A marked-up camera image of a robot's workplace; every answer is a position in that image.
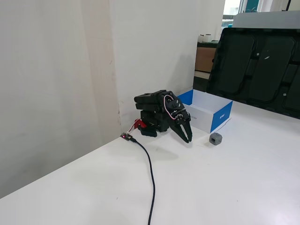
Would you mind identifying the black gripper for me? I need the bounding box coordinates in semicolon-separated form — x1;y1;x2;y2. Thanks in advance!
170;109;193;143

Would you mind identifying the gray block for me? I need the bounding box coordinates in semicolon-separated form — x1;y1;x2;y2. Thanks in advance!
209;132;223;146

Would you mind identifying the blue and white cardboard box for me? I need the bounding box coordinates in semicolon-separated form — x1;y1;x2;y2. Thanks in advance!
177;89;234;134

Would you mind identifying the brown cardboard box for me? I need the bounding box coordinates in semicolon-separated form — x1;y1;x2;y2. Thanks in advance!
195;46;217;73

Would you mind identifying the red clamp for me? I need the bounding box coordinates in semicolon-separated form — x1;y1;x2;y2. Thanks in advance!
133;119;148;130

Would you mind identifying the small controller board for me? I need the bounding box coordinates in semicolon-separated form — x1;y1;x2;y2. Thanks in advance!
120;132;136;143

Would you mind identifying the black plastic packaging tray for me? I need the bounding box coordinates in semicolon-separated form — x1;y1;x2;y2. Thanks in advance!
205;27;300;120

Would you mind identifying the gray flat panel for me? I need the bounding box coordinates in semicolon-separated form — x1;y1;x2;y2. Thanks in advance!
232;11;300;30

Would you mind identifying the white servo wire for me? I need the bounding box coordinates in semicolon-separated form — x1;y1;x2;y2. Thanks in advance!
163;94;179;121

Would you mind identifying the black power cable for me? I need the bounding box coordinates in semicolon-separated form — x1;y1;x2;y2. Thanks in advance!
131;137;156;225

